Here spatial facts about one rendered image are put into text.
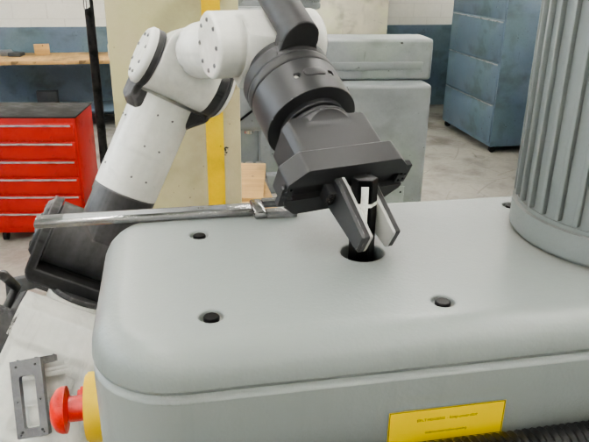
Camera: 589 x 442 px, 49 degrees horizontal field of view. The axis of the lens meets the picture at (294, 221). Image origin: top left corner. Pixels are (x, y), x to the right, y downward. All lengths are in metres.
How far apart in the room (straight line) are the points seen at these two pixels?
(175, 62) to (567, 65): 0.51
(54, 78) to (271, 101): 9.17
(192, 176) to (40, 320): 1.46
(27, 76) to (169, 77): 8.91
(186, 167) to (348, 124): 1.75
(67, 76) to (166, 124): 8.79
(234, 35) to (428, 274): 0.29
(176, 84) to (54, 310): 0.35
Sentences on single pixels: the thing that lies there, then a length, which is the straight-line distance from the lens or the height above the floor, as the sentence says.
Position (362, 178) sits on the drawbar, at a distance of 0.53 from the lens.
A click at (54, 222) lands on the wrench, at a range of 0.63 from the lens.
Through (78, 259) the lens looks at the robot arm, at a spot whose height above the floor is 1.73.
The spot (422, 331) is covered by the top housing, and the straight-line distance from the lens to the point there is 0.47.
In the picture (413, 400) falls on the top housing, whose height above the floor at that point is 1.83.
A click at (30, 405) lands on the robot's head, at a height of 1.64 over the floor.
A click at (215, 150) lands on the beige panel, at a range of 2.29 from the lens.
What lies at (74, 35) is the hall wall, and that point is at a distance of 9.60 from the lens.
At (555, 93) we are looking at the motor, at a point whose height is 2.02.
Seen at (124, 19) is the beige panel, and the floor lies 1.93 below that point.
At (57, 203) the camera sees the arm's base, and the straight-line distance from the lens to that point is 0.95.
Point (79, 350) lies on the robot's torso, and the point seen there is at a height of 1.63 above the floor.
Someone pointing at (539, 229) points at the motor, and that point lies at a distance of 0.60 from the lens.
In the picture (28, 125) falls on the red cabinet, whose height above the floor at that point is 0.94.
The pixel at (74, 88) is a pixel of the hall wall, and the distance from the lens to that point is 9.71.
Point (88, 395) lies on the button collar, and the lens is 0.58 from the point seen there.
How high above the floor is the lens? 2.12
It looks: 22 degrees down
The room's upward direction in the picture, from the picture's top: 1 degrees clockwise
